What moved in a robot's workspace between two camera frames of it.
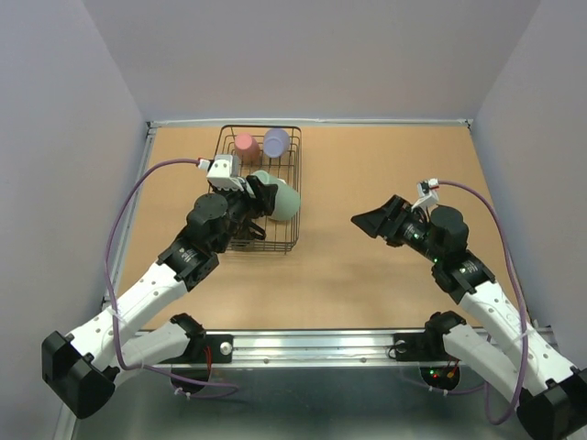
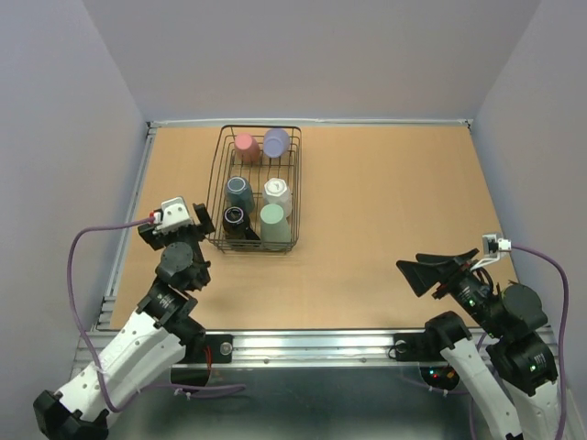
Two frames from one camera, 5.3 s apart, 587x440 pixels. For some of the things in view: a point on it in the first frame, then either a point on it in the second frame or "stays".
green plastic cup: x=287 y=202 to x=275 y=235
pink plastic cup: x=247 y=148 stays
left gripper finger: x=263 y=192 to x=206 y=224
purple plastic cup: x=276 y=142 stays
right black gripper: x=387 y=220 to x=420 y=276
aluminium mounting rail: x=292 y=347 stays
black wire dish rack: x=252 y=148 stays
